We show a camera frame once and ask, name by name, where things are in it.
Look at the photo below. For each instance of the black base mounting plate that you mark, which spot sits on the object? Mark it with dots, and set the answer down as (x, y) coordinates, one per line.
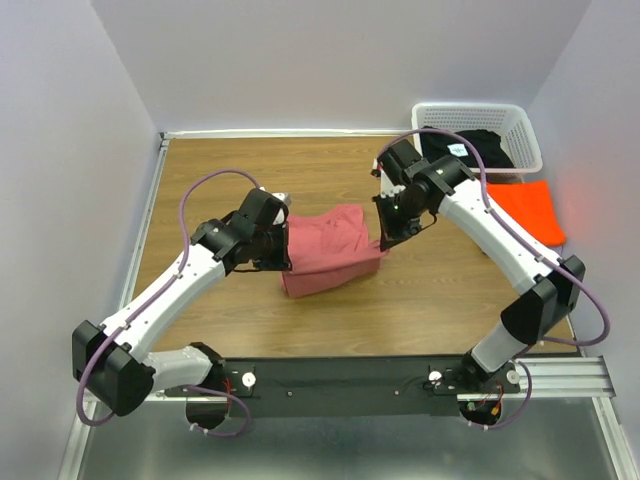
(346, 386)

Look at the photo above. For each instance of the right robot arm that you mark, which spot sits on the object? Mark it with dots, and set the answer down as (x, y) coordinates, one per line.
(543, 281)

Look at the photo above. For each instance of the folded orange t shirt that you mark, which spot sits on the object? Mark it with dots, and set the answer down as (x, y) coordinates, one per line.
(531, 206)

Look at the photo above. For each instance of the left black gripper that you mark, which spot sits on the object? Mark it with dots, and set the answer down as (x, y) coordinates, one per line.
(282, 261)

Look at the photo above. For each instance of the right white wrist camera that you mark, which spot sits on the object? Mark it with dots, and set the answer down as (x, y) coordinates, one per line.
(387, 182)

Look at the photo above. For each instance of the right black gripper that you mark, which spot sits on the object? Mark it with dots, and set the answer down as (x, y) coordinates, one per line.
(391, 232)

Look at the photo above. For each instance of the white plastic laundry basket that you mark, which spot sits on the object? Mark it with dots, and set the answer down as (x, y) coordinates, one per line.
(501, 133)

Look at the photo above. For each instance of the black t shirt in basket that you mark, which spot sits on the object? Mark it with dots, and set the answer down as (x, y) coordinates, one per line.
(487, 143)

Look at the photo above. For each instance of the pink t shirt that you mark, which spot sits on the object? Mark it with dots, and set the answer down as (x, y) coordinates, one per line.
(329, 250)

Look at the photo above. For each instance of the aluminium frame rail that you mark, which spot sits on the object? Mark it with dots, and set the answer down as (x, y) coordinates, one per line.
(538, 377)

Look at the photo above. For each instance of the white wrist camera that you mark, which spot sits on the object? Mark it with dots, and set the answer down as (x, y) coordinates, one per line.
(387, 182)
(285, 202)

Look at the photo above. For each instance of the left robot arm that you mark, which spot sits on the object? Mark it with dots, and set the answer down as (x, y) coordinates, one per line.
(114, 359)

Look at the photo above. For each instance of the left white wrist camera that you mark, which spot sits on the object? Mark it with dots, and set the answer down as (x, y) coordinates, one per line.
(285, 202)

